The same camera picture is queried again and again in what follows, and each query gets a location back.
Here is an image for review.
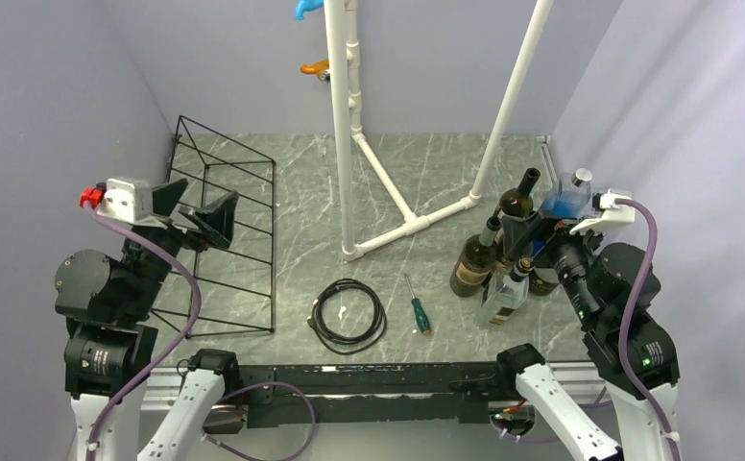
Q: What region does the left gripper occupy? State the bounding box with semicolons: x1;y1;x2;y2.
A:
122;178;238;317

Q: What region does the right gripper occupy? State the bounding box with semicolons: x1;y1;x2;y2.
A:
500;205;613;322

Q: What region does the dark green wine bottle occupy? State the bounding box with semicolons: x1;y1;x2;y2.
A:
449;216;501;298

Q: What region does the clear glass liquor bottle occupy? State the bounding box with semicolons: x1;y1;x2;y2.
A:
476;256;533;326

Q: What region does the dark bottle behind arm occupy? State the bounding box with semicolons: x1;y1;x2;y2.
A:
529;267;560;297

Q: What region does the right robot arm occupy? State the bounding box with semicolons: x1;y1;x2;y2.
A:
493;200;682;460

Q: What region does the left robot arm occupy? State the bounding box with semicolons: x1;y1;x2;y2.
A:
54;178;242;460

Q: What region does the tall dark wine bottle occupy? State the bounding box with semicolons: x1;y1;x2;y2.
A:
493;167;541;218

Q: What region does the blue glass bottle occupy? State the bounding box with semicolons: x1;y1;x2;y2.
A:
535;168;592;219

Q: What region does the orange hook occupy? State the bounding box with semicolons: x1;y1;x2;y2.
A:
300;59;330;83

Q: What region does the blue hook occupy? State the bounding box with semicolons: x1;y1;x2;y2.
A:
295;0;324;20

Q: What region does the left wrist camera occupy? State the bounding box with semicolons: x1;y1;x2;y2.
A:
80;178;160;227

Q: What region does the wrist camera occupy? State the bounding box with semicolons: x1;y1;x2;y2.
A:
569;188;636;235
80;178;160;227

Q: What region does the black wire wine rack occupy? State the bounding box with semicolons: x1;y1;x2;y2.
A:
166;115;277;340

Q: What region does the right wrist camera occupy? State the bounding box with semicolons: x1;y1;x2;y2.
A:
569;188;636;235

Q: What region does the white PVC pipe frame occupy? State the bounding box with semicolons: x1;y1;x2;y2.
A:
323;0;555;263

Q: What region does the green handled screwdriver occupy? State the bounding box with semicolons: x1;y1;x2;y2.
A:
404;274;431;335

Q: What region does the coiled black cable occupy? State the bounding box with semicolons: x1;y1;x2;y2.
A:
308;279;389;355

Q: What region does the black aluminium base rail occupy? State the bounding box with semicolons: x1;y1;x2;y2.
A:
210;362;517;433

